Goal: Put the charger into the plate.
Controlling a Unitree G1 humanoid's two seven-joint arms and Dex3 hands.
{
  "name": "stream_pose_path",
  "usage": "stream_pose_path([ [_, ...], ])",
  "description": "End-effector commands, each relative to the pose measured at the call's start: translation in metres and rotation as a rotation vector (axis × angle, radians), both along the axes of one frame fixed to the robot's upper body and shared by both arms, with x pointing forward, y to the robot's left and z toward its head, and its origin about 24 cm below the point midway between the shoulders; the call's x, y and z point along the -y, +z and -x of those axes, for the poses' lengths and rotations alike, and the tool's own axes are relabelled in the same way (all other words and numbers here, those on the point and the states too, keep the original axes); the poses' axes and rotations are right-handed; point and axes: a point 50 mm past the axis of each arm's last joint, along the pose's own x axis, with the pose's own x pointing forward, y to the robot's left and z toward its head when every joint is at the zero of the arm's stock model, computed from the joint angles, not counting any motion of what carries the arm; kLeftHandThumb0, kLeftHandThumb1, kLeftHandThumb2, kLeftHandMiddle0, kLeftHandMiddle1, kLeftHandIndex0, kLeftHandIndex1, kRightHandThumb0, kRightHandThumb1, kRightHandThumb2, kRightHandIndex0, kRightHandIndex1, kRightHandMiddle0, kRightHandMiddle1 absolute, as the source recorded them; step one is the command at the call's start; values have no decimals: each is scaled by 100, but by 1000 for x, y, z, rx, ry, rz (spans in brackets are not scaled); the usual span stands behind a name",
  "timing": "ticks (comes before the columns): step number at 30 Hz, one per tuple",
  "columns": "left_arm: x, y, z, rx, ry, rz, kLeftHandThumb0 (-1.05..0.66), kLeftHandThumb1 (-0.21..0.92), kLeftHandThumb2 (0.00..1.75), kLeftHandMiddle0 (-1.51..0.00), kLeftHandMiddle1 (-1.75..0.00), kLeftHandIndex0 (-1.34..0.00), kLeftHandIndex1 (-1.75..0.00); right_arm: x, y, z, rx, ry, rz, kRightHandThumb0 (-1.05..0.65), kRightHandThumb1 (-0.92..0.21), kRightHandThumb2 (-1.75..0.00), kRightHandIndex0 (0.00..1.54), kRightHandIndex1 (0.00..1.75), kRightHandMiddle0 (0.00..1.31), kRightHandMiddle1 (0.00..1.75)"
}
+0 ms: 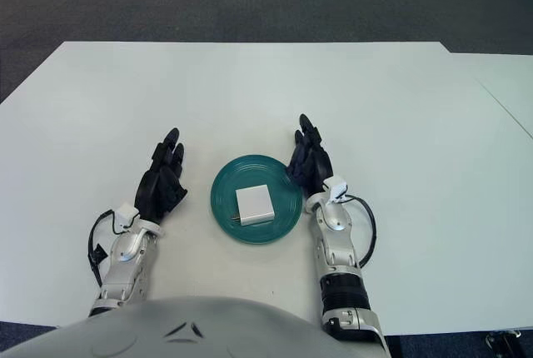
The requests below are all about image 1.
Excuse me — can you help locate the teal ceramic plate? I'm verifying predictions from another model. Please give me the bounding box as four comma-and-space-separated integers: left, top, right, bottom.
210, 153, 304, 246

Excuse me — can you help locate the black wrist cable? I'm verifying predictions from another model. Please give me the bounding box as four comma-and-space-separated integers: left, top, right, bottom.
337, 193, 378, 270
87, 207, 139, 289

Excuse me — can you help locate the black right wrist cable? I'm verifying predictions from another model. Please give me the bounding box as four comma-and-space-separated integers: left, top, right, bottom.
337, 193, 378, 270

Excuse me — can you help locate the white wall charger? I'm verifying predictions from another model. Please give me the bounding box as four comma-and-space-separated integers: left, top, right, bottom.
231, 184, 276, 227

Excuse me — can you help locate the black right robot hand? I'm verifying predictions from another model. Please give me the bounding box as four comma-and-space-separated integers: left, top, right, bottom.
285, 113, 335, 199

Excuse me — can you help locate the black metal stand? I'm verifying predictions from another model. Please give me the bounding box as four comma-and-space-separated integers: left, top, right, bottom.
485, 328, 524, 358

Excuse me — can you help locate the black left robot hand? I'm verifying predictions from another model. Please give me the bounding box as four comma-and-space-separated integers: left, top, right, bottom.
133, 127, 189, 226

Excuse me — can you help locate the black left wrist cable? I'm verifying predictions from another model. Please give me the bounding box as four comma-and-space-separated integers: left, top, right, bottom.
87, 207, 139, 289

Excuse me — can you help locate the grey robot torso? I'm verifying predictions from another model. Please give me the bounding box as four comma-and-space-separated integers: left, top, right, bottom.
0, 296, 356, 358

